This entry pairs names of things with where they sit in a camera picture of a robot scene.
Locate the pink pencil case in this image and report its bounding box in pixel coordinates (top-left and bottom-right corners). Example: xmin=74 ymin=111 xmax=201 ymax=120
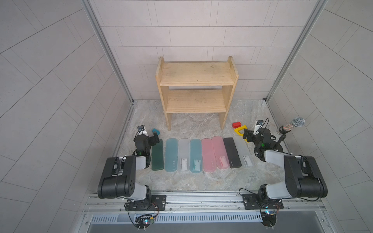
xmin=202 ymin=138 xmax=217 ymax=173
xmin=212 ymin=136 xmax=230 ymax=170

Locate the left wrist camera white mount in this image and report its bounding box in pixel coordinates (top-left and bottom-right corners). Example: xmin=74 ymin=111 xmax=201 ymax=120
xmin=135 ymin=125 xmax=148 ymax=137

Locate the black pencil case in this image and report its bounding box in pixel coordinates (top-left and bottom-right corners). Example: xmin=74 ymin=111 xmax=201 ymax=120
xmin=223 ymin=137 xmax=242 ymax=169

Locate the silver microphone on stand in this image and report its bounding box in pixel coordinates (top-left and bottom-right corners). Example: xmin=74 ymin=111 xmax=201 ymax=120
xmin=274 ymin=116 xmax=305 ymax=151

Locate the circuit board with wires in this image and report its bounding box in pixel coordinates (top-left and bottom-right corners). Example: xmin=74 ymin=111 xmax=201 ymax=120
xmin=131 ymin=214 xmax=156 ymax=231
xmin=260 ymin=208 xmax=277 ymax=228

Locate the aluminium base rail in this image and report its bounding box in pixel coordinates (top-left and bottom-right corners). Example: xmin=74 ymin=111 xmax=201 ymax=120
xmin=82 ymin=190 xmax=330 ymax=227

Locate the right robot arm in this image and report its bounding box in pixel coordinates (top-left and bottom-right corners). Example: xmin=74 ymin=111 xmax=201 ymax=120
xmin=241 ymin=127 xmax=328 ymax=210

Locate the wooden two-tier shelf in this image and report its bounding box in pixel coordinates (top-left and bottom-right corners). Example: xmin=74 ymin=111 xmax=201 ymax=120
xmin=155 ymin=56 xmax=239 ymax=129

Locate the light teal pencil case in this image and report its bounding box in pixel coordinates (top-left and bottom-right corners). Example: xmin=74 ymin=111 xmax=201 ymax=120
xmin=165 ymin=138 xmax=178 ymax=172
xmin=190 ymin=139 xmax=203 ymax=173

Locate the dark green pencil case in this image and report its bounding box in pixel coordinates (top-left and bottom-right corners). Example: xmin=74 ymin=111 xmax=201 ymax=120
xmin=151 ymin=139 xmax=164 ymax=171

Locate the left circuit board with wires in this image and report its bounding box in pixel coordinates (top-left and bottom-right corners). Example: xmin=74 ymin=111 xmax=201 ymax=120
xmin=131 ymin=214 xmax=156 ymax=231

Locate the clear white pencil case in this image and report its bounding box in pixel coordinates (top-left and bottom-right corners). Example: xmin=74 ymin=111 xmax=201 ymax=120
xmin=233 ymin=136 xmax=253 ymax=168

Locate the yellow frame block with hole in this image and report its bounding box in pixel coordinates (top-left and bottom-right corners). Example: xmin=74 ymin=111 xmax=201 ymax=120
xmin=234 ymin=125 xmax=247 ymax=139

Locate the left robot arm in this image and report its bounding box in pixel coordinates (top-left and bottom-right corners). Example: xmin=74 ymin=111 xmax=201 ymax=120
xmin=97 ymin=133 xmax=160 ymax=211

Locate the red rectangular block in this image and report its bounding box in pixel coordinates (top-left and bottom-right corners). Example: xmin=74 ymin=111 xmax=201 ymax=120
xmin=232 ymin=122 xmax=242 ymax=129

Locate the frosted white pencil case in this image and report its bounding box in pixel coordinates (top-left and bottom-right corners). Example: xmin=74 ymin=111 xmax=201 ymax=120
xmin=178 ymin=139 xmax=190 ymax=172

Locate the right circuit board with wires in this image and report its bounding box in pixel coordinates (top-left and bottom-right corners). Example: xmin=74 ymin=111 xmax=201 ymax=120
xmin=260 ymin=208 xmax=277 ymax=228

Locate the small teal block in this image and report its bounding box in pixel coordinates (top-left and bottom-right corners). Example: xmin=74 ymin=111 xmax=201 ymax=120
xmin=152 ymin=128 xmax=160 ymax=136

